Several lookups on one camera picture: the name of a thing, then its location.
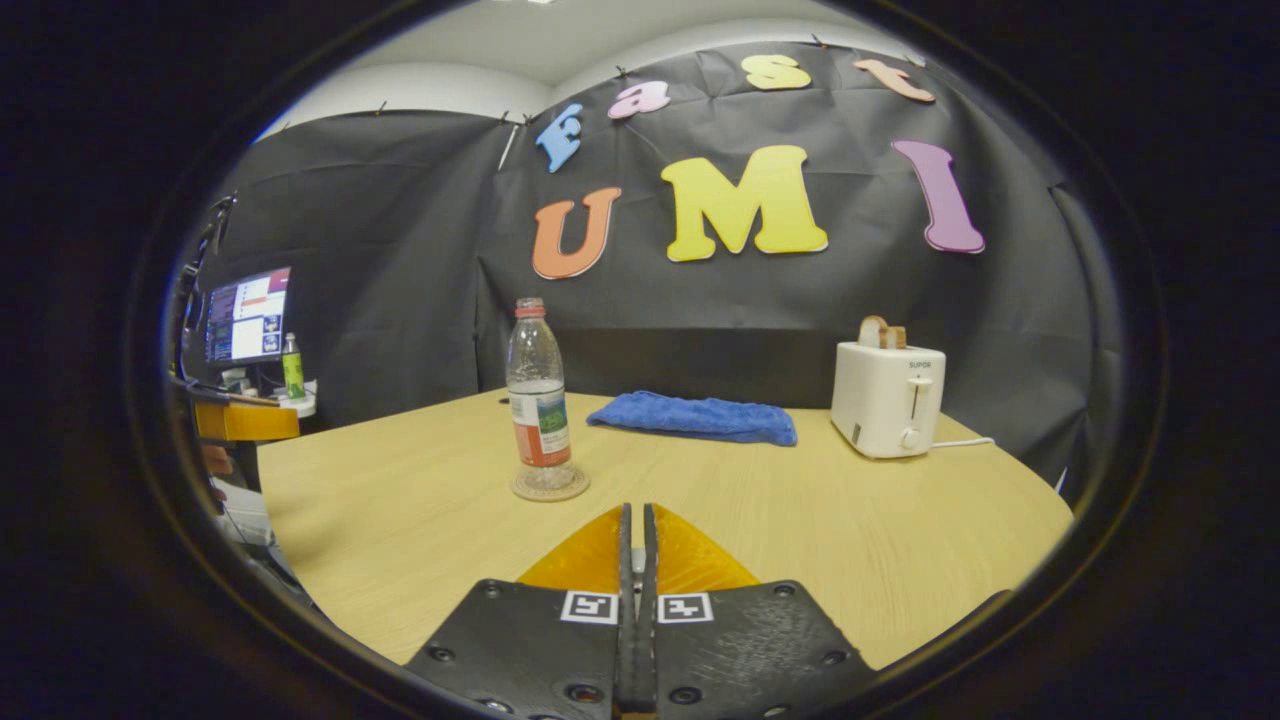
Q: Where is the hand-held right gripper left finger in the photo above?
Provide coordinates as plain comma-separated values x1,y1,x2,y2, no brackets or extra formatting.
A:
405,502,634,720

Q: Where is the small white side table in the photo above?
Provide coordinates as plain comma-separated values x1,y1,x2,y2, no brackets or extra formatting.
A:
268,380,320,420

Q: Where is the green bottle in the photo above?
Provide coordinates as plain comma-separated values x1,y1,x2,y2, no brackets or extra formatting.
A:
280,332,307,402

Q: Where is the round wooden coaster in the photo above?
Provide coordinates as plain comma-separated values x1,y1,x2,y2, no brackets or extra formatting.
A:
510,464,592,504

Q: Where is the black backdrop cloth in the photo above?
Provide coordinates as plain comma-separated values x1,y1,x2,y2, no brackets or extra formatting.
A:
195,40,1126,491

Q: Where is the computer monitor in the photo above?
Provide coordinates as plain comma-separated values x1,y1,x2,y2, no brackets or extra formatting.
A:
204,265,293,367

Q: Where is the white toaster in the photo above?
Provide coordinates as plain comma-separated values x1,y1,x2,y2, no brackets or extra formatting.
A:
829,339,948,461

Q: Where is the blue towel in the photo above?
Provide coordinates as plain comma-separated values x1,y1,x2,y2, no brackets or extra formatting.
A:
586,390,800,448

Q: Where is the clear plastic water bottle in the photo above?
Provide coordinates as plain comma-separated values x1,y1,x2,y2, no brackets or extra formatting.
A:
504,296,575,492

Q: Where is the bread slice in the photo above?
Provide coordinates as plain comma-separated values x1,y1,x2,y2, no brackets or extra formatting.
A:
857,315,910,352

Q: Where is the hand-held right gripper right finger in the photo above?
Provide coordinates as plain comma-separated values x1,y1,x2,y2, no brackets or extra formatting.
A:
640,502,882,720

